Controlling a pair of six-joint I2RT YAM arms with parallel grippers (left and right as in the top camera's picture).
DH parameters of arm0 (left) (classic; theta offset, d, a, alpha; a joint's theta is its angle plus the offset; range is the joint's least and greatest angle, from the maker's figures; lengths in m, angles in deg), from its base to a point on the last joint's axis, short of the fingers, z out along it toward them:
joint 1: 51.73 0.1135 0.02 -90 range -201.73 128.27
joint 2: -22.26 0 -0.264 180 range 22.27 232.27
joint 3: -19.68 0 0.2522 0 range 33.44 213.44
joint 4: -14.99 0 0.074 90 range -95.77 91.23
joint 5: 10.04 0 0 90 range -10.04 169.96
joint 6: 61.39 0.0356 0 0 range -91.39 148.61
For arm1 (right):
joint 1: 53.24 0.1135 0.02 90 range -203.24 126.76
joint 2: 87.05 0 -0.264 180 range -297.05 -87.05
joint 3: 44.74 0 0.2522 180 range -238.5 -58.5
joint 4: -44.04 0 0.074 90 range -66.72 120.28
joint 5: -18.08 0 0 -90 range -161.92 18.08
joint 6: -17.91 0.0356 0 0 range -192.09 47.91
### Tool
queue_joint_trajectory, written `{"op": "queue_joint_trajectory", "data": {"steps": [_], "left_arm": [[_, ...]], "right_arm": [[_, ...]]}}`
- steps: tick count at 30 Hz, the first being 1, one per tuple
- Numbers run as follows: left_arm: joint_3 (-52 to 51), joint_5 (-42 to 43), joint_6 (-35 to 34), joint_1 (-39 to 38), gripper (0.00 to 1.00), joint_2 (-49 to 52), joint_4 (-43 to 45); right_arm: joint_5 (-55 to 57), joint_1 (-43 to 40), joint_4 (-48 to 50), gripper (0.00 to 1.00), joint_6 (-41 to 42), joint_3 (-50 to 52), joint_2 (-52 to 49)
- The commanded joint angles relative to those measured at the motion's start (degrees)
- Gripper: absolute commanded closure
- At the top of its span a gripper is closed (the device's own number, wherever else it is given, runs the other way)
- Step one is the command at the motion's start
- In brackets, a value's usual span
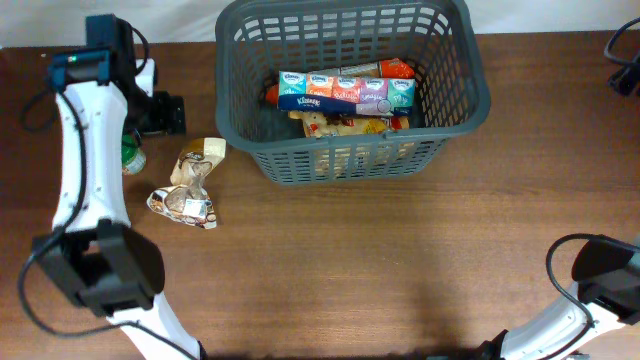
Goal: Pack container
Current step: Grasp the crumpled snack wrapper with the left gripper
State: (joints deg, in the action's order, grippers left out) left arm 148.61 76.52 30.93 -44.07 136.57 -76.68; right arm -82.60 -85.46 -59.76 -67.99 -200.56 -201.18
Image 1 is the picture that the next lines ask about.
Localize green lid jar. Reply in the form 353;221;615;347
121;131;146;175

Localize brown snack bag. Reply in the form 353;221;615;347
146;137;227;230

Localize tissue multipack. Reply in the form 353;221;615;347
277;71;416;117

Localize brown sugar coffee bag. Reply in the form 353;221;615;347
288;111;409;138

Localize spaghetti pack orange ends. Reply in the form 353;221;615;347
264;57;416;105

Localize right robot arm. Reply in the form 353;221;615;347
474;233;639;360

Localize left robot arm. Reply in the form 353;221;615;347
28;14;206;359

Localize grey plastic shopping basket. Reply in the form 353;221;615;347
215;0;491;185

